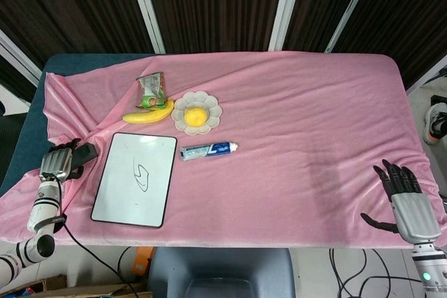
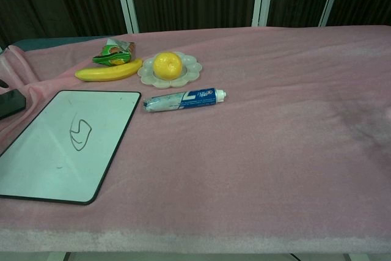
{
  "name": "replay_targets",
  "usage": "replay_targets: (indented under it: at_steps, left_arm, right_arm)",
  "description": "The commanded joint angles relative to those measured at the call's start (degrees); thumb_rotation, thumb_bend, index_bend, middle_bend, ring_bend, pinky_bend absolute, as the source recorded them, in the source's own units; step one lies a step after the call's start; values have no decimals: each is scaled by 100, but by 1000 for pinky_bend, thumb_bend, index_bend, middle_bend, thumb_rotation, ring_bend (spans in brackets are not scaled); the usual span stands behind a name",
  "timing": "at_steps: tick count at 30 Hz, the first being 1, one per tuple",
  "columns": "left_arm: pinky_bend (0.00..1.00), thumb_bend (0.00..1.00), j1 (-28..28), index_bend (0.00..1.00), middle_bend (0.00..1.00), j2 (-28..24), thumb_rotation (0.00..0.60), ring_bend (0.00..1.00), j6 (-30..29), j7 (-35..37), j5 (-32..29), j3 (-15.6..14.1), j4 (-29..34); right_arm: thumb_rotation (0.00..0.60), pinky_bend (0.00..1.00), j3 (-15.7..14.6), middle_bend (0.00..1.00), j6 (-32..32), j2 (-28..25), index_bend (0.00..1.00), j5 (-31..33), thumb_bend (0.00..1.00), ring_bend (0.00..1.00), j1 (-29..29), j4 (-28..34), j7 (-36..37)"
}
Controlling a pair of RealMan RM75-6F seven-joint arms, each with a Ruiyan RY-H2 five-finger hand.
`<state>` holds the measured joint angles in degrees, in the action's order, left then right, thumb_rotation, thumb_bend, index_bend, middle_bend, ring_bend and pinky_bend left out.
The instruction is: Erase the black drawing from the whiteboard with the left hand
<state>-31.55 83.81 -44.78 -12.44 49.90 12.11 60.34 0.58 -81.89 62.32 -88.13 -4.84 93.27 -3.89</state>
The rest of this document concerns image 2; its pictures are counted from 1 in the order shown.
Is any black board eraser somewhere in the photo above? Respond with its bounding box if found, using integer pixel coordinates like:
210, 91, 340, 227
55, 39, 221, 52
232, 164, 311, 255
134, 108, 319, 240
0, 88, 26, 120

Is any blue white toothpaste tube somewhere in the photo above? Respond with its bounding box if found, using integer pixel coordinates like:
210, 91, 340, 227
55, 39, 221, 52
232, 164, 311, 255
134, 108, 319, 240
142, 87, 228, 114

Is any white flower-shaped plate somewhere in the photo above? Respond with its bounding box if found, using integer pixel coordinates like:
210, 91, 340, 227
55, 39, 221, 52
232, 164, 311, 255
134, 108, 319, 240
137, 51, 203, 88

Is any pink velvet table cloth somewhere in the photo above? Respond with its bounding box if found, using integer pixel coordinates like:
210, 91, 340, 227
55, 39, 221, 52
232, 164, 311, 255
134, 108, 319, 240
0, 24, 391, 254

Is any yellow round fruit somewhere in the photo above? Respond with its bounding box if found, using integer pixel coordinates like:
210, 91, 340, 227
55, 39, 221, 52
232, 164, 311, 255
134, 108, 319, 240
153, 51, 183, 79

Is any yellow banana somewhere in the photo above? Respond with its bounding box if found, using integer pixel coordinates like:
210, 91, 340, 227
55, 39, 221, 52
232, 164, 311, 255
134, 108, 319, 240
75, 57, 144, 83

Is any green snack packet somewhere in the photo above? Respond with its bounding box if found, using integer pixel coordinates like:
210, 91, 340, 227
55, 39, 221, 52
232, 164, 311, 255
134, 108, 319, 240
92, 37, 137, 67

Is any white drawing board black rim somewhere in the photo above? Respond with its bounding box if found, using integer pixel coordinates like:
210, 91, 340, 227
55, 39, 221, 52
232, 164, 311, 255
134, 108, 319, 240
0, 90, 142, 206

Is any blue table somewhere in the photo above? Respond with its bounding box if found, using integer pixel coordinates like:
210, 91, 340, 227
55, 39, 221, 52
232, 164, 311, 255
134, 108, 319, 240
13, 35, 103, 52

